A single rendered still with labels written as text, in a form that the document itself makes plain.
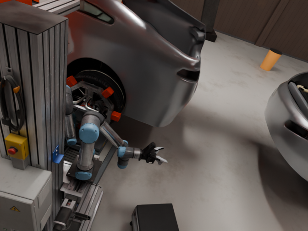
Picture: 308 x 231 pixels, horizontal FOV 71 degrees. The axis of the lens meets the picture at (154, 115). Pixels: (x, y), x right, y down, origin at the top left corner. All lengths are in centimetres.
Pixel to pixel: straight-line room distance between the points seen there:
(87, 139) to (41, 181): 33
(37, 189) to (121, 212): 149
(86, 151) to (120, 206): 134
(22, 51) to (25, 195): 74
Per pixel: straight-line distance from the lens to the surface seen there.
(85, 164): 161
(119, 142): 163
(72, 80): 238
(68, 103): 173
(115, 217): 266
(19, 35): 96
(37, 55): 95
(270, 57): 882
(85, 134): 135
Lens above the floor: 239
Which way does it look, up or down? 37 degrees down
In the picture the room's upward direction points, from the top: 20 degrees clockwise
